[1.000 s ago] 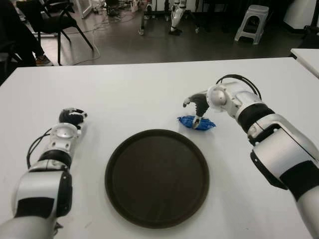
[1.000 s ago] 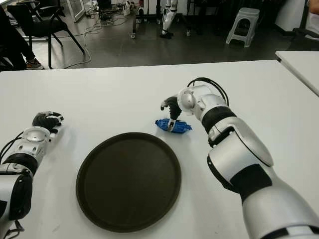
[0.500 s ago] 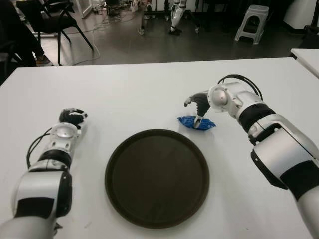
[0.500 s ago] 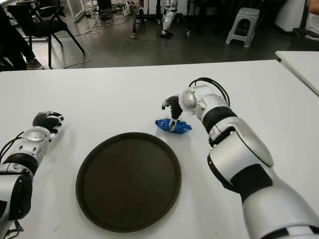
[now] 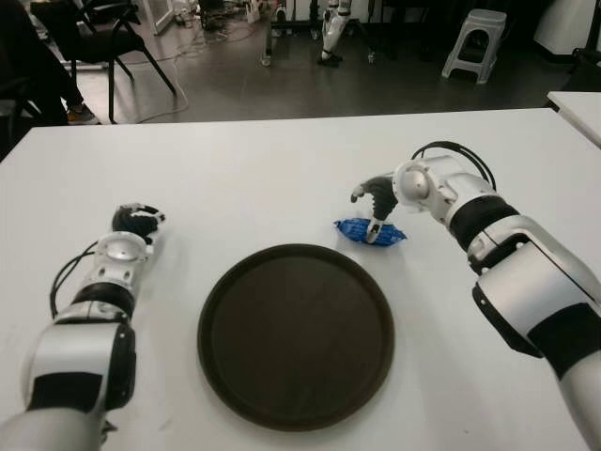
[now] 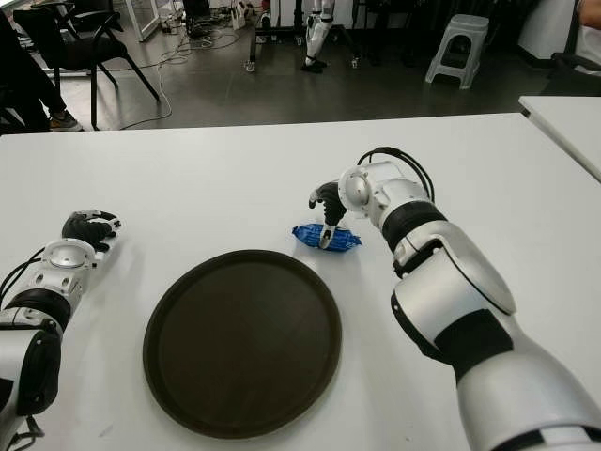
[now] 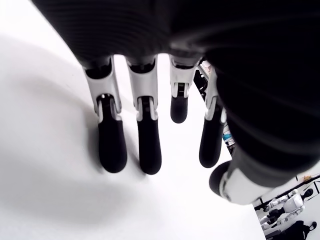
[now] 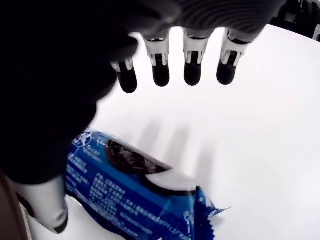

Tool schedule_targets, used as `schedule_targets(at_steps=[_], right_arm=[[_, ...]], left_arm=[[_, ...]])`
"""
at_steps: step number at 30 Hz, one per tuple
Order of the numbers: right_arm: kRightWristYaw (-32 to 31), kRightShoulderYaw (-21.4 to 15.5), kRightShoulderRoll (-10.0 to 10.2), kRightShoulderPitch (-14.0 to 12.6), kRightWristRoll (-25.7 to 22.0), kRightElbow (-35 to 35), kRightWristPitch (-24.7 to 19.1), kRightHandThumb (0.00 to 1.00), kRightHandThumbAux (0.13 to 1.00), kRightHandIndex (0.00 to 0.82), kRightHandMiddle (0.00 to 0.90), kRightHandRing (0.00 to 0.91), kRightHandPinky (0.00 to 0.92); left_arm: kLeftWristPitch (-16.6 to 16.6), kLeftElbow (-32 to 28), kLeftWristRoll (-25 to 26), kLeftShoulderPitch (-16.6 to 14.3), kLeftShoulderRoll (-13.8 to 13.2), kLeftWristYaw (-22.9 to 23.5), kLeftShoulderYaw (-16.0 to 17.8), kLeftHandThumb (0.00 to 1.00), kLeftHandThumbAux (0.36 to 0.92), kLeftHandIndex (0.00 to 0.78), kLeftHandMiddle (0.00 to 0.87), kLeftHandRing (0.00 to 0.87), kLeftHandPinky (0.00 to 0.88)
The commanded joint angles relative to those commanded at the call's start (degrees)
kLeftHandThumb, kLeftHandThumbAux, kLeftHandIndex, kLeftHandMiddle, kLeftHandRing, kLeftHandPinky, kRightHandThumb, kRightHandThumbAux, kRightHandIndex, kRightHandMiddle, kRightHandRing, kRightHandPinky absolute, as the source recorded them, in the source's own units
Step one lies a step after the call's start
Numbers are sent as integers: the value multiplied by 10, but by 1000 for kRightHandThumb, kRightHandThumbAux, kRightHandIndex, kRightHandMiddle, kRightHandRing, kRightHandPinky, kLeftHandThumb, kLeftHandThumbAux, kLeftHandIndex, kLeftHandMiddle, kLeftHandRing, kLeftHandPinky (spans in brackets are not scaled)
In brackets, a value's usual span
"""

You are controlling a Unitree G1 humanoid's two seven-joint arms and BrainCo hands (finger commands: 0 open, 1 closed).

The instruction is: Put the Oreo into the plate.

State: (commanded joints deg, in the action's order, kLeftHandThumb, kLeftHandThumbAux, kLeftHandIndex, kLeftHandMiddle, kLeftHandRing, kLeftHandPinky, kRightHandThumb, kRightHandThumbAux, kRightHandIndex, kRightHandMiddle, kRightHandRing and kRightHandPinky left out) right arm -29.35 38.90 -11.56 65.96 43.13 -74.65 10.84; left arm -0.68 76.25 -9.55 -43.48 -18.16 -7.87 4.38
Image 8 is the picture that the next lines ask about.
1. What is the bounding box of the right robot hand black glove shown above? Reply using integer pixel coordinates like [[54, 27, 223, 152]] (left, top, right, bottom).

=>
[[0, 0, 288, 235]]

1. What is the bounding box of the blue Oreo cookie packet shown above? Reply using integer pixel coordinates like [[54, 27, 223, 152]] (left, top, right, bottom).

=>
[[63, 131, 232, 240]]

